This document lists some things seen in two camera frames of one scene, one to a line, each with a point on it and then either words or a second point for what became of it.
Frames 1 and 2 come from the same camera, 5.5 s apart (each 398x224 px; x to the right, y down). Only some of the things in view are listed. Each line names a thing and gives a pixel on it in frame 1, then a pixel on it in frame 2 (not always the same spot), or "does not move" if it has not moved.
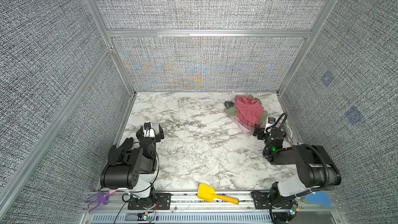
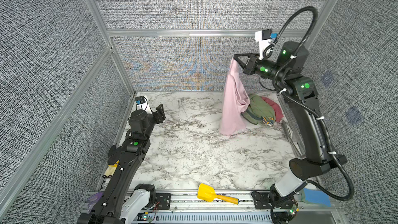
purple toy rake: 100,198 does not move
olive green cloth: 231,109 -> 258,109
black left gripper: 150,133 -> 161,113
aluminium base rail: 188,208 does not move
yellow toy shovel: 207,193 does not move
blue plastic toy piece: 319,197 does not move
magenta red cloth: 249,111 -> 278,111
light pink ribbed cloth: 246,129 -> 236,102
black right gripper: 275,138 -> 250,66
